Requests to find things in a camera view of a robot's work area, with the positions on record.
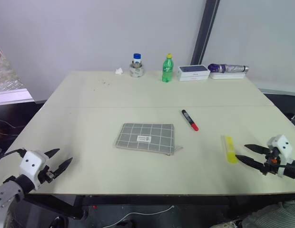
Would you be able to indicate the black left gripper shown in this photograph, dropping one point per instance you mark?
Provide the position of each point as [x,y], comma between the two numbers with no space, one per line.
[48,175]

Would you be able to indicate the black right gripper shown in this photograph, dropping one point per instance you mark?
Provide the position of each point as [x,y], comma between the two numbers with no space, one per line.
[271,161]

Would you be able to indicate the grey checked pencil pouch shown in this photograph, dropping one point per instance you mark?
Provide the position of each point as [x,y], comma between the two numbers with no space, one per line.
[145,138]

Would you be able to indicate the striped grey fabric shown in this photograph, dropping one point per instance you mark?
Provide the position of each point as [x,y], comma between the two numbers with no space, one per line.
[273,215]

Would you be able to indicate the black marker with red cap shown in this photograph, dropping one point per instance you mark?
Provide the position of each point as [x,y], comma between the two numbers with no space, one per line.
[189,120]

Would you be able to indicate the plain white flat box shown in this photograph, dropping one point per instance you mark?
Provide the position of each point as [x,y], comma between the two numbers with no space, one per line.
[227,75]

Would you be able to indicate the purple folded umbrella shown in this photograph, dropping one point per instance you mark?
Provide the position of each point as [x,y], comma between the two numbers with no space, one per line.
[227,68]

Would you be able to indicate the white phone box blue print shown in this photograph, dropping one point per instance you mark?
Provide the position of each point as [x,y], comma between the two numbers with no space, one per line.
[192,72]

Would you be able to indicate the crumpled white paper scrap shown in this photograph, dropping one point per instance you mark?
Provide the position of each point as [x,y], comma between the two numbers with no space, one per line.
[118,71]

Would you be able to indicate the white tape roll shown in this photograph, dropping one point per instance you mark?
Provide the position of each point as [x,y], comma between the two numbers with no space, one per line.
[136,70]

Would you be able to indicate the green plastic soda bottle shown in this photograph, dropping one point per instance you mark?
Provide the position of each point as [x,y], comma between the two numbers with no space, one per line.
[167,70]

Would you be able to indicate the small blue-capped white bottle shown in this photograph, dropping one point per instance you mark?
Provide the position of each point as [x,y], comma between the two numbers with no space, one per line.
[136,59]

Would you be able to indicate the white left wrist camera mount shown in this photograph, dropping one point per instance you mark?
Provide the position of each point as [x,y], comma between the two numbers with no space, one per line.
[32,164]

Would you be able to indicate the black table frame bar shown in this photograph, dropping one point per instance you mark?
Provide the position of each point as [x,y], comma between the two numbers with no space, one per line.
[128,202]

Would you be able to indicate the dark vertical wall pillar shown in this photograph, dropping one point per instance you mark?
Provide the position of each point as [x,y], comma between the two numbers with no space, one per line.
[204,32]

